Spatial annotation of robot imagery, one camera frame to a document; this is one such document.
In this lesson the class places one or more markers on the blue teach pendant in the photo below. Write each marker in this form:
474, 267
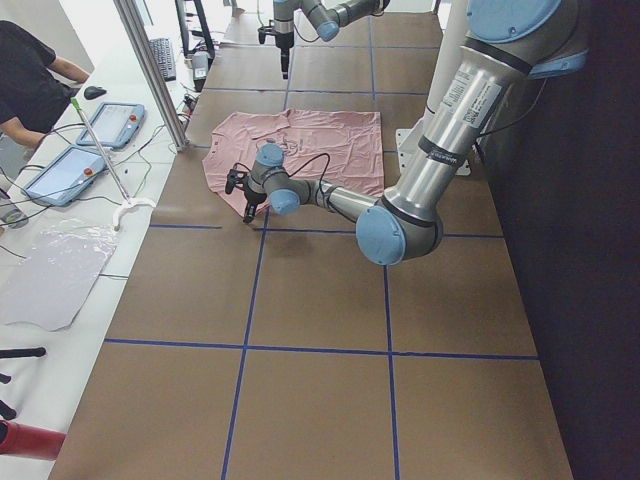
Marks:
117, 123
65, 178

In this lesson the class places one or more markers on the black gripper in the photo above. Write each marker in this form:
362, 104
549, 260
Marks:
283, 42
252, 197

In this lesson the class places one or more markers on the black computer mouse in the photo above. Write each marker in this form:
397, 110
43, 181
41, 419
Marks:
93, 92

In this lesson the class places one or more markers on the red fire extinguisher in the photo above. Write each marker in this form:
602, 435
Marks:
30, 442

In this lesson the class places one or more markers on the person in black shirt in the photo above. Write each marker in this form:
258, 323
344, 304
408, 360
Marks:
36, 85

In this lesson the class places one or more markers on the black keyboard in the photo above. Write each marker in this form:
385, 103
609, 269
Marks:
163, 55

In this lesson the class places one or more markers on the aluminium frame post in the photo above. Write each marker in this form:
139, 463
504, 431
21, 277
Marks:
135, 30

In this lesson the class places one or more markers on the white mounting plate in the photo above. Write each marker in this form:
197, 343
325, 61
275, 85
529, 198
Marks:
406, 146

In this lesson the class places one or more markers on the white hooked stick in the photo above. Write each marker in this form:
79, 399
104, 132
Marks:
129, 202

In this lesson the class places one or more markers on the pink Snoopy t-shirt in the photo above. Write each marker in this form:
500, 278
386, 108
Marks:
342, 147

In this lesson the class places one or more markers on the clear plastic bag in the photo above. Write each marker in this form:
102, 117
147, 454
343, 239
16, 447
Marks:
51, 285

